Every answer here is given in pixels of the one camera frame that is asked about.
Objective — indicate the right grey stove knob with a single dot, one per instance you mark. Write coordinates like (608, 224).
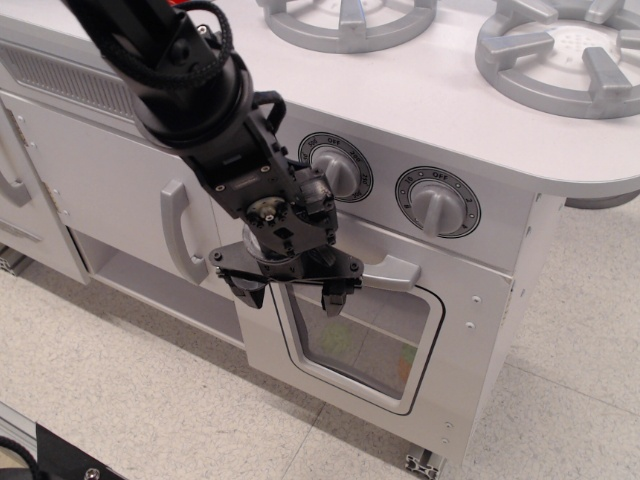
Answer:
(438, 202)

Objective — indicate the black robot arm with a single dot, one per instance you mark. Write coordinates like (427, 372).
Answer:
(193, 97)

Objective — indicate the grey stove burner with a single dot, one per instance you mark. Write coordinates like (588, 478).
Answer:
(348, 27)
(578, 59)

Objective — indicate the black mount plate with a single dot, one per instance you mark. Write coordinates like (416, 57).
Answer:
(59, 459)

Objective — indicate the white cabinet door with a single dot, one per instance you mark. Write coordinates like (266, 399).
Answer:
(108, 183)

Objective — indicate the grey stove knob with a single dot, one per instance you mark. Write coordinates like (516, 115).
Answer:
(346, 168)
(438, 202)

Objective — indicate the grey cabinet door handle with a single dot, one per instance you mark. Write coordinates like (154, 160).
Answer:
(173, 204)

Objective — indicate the white toy kitchen body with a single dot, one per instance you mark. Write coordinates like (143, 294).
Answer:
(149, 373)

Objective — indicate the aluminium frame rail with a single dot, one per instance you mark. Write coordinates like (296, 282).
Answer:
(19, 428)

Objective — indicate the right grey stove burner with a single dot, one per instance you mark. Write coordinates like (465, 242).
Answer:
(578, 59)

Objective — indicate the aluminium base extrusion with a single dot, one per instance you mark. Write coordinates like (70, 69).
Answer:
(423, 462)

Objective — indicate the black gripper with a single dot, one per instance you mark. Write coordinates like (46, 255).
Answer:
(248, 267)

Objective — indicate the left grey stove burner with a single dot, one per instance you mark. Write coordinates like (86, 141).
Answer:
(348, 27)

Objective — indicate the white oven door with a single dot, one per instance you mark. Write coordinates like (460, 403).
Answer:
(418, 366)

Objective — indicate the middle grey stove knob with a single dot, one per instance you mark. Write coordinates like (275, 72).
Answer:
(346, 168)

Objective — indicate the green toy ball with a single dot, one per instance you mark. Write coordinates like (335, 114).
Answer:
(336, 339)

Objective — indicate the grey oven door handle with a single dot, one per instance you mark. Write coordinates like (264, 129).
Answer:
(391, 274)

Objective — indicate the grey far left handle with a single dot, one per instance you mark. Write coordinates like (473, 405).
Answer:
(13, 186)

